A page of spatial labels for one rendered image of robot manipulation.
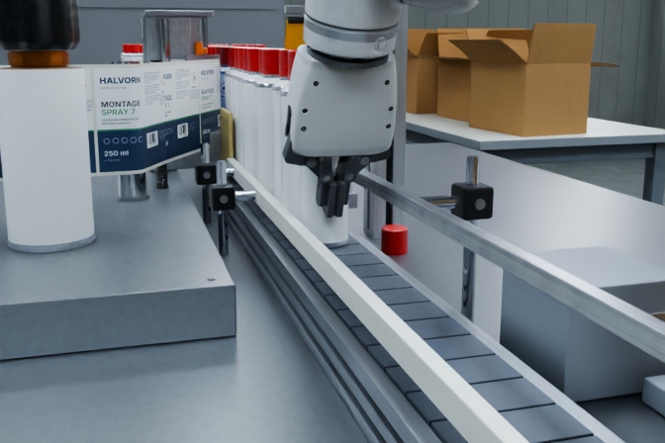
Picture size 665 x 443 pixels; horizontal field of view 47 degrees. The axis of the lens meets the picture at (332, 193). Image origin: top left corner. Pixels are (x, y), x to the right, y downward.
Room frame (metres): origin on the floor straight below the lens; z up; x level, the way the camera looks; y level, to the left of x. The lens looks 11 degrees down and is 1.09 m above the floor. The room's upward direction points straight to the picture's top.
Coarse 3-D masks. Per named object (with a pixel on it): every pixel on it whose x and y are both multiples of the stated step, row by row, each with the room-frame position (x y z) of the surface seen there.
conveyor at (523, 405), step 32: (352, 256) 0.74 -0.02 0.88; (320, 288) 0.64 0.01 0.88; (384, 288) 0.64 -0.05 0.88; (352, 320) 0.56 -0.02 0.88; (416, 320) 0.56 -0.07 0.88; (448, 320) 0.56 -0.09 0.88; (384, 352) 0.50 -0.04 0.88; (448, 352) 0.50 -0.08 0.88; (480, 352) 0.50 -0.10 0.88; (416, 384) 0.45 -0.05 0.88; (480, 384) 0.45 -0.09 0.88; (512, 384) 0.45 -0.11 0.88; (512, 416) 0.41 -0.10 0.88; (544, 416) 0.41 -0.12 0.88
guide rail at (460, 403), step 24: (240, 168) 1.08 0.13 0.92; (264, 192) 0.90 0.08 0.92; (288, 216) 0.77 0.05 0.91; (312, 240) 0.67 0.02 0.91; (312, 264) 0.65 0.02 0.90; (336, 264) 0.60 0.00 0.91; (336, 288) 0.58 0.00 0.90; (360, 288) 0.54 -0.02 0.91; (360, 312) 0.52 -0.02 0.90; (384, 312) 0.48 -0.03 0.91; (384, 336) 0.47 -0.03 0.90; (408, 336) 0.44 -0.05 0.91; (408, 360) 0.43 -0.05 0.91; (432, 360) 0.41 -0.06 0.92; (432, 384) 0.39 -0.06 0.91; (456, 384) 0.38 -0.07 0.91; (456, 408) 0.36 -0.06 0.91; (480, 408) 0.35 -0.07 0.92; (480, 432) 0.34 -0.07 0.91; (504, 432) 0.33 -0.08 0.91
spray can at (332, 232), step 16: (336, 160) 0.78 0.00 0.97; (304, 176) 0.78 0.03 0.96; (304, 192) 0.78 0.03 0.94; (304, 208) 0.78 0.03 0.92; (320, 208) 0.77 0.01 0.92; (304, 224) 0.78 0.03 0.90; (320, 224) 0.77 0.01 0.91; (336, 224) 0.78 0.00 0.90; (320, 240) 0.77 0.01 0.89; (336, 240) 0.78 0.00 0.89
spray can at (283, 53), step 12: (276, 84) 0.93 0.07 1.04; (276, 96) 0.93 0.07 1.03; (276, 108) 0.93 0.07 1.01; (276, 120) 0.93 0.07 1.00; (276, 132) 0.93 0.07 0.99; (276, 144) 0.93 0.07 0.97; (276, 156) 0.93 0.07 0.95; (276, 168) 0.93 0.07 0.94; (276, 180) 0.93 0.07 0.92; (276, 192) 0.93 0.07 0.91
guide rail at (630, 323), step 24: (384, 192) 0.70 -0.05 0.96; (408, 192) 0.66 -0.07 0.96; (432, 216) 0.59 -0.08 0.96; (456, 240) 0.54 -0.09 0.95; (480, 240) 0.51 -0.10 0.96; (504, 240) 0.50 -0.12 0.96; (504, 264) 0.47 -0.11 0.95; (528, 264) 0.44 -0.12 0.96; (552, 288) 0.42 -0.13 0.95; (576, 288) 0.40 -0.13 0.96; (600, 312) 0.38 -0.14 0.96; (624, 312) 0.36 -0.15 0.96; (624, 336) 0.36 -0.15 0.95; (648, 336) 0.34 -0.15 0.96
